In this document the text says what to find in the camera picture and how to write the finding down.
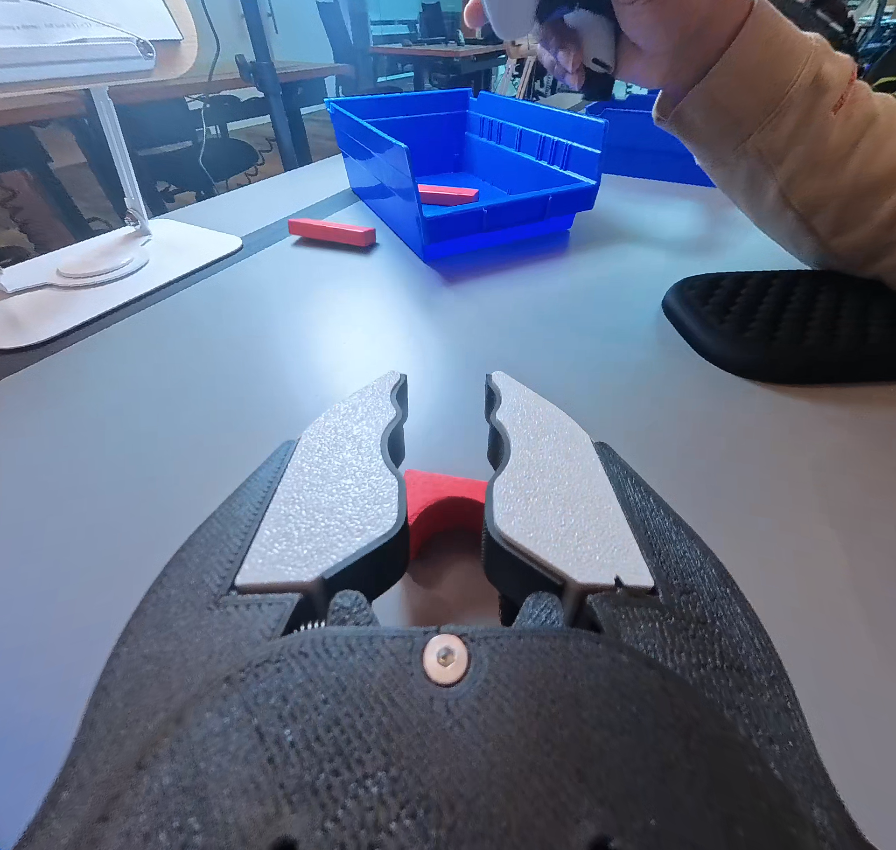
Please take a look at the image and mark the person's right hand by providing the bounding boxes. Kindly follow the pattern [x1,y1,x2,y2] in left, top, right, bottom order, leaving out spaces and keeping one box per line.
[462,0,757,95]

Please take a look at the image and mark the brown wooden desk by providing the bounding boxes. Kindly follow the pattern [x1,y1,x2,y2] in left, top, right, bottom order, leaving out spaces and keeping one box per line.
[0,59,354,130]
[371,42,508,95]

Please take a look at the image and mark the black textured wrist pad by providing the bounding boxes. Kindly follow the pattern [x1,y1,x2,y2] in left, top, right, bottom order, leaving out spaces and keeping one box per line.
[661,269,896,385]

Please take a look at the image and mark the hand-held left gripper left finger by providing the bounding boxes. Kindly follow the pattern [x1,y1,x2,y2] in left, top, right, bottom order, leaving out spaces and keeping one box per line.
[234,370,410,634]

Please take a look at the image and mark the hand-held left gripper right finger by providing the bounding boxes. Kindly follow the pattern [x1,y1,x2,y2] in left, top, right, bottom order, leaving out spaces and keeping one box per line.
[482,370,658,627]

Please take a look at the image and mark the black office chair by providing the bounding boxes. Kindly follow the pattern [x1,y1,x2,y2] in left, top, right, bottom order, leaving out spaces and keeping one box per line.
[315,0,403,98]
[133,94,261,202]

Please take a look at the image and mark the white document stand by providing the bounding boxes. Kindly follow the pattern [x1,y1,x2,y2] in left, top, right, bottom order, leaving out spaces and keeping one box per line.
[0,0,245,353]

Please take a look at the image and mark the hanging black cable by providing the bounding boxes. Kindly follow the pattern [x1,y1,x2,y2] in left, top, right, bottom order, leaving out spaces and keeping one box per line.
[198,0,225,189]

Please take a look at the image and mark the person's right forearm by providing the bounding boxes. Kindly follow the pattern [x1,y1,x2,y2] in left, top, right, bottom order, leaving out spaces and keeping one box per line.
[651,0,896,291]

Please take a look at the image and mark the blue plastic bin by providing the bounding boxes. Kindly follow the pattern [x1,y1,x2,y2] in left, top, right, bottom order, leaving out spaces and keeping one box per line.
[584,91,716,188]
[324,87,609,263]

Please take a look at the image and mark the red arch wooden block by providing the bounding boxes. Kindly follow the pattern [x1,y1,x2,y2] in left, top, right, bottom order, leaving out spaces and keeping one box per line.
[405,468,490,560]

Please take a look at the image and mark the black metal pole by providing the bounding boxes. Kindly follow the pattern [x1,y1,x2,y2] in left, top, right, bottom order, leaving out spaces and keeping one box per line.
[227,0,312,172]

